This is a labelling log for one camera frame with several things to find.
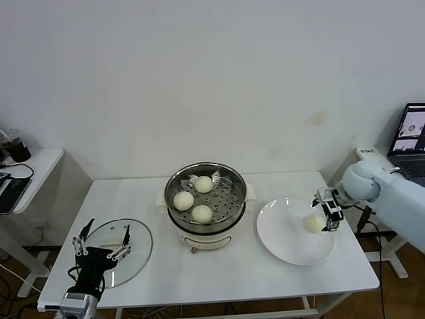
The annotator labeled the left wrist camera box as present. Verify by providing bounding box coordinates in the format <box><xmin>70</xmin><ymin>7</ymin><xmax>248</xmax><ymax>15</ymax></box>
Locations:
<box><xmin>59</xmin><ymin>292</ymin><xmax>90</xmax><ymax>315</ymax></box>

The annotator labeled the white round plate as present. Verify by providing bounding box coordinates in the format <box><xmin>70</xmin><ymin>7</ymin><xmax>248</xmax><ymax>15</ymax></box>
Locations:
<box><xmin>256</xmin><ymin>197</ymin><xmax>335</xmax><ymax>266</ymax></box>

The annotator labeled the plastic cup of dark coffee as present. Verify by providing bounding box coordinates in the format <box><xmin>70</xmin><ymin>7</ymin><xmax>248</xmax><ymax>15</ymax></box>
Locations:
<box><xmin>1</xmin><ymin>128</ymin><xmax>32</xmax><ymax>163</ymax></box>

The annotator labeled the thin black looped cable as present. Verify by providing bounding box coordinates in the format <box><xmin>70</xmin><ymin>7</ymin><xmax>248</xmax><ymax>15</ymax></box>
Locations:
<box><xmin>0</xmin><ymin>162</ymin><xmax>35</xmax><ymax>181</ymax></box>

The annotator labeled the white floor cable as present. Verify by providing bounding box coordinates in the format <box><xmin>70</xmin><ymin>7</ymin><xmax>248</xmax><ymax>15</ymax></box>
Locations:
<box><xmin>0</xmin><ymin>264</ymin><xmax>43</xmax><ymax>295</ymax></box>

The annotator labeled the white side table with laptop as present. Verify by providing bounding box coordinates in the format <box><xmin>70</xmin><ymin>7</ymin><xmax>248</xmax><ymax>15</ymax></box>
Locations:
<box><xmin>355</xmin><ymin>146</ymin><xmax>425</xmax><ymax>280</ymax></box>

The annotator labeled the cream electric cooking pot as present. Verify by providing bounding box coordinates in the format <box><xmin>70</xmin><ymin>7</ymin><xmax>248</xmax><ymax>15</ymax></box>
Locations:
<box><xmin>158</xmin><ymin>199</ymin><xmax>255</xmax><ymax>255</ymax></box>

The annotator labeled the glass lid with cream handle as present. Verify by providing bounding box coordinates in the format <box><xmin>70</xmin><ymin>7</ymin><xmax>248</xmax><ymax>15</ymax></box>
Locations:
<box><xmin>75</xmin><ymin>218</ymin><xmax>154</xmax><ymax>288</ymax></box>

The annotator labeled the white side table with cup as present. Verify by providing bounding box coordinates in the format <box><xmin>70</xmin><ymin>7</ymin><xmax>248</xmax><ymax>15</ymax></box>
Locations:
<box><xmin>0</xmin><ymin>147</ymin><xmax>64</xmax><ymax>298</ymax></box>

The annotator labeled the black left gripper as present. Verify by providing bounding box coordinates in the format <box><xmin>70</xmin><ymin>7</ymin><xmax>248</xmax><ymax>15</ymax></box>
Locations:
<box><xmin>72</xmin><ymin>217</ymin><xmax>133</xmax><ymax>295</ymax></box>

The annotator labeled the black cable with adapter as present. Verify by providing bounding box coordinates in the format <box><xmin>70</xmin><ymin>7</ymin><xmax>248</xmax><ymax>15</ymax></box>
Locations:
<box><xmin>357</xmin><ymin>205</ymin><xmax>386</xmax><ymax>319</ymax></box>

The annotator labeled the white steamed baozi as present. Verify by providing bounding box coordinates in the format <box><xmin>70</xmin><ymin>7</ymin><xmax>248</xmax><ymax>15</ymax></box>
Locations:
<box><xmin>173</xmin><ymin>191</ymin><xmax>195</xmax><ymax>211</ymax></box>
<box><xmin>191</xmin><ymin>205</ymin><xmax>214</xmax><ymax>225</ymax></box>
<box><xmin>194</xmin><ymin>175</ymin><xmax>214</xmax><ymax>194</ymax></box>
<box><xmin>304</xmin><ymin>215</ymin><xmax>325</xmax><ymax>234</ymax></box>

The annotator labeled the stainless steel steamer basket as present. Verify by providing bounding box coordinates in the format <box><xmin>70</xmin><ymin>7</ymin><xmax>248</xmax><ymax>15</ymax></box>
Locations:
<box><xmin>155</xmin><ymin>161</ymin><xmax>258</xmax><ymax>233</ymax></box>

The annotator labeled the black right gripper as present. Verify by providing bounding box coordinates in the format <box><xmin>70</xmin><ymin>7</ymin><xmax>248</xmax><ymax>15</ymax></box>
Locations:
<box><xmin>311</xmin><ymin>195</ymin><xmax>345</xmax><ymax>233</ymax></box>

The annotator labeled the black flat tablet device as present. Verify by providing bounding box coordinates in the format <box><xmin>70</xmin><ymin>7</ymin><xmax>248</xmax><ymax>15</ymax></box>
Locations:
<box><xmin>0</xmin><ymin>177</ymin><xmax>33</xmax><ymax>214</ymax></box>

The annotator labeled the grey open laptop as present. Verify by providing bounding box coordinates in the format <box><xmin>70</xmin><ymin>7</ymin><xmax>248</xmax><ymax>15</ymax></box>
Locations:
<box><xmin>386</xmin><ymin>103</ymin><xmax>425</xmax><ymax>187</ymax></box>

